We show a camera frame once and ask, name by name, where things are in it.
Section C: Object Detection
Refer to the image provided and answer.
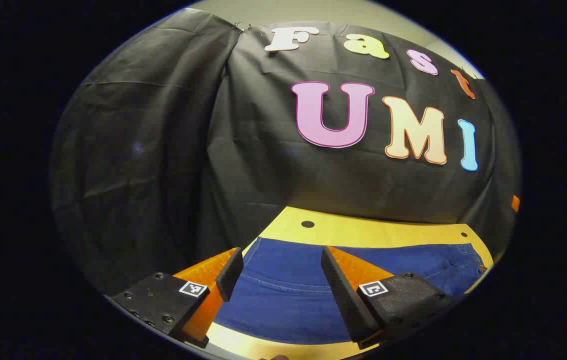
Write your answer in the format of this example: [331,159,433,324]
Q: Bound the blue denim jeans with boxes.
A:
[212,236,488,346]

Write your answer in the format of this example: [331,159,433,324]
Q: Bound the black backdrop cloth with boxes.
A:
[49,7,520,296]

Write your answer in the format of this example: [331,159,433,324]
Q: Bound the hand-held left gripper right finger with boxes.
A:
[320,245,466,351]

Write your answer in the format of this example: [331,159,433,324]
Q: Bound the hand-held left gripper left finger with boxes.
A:
[111,246,244,349]

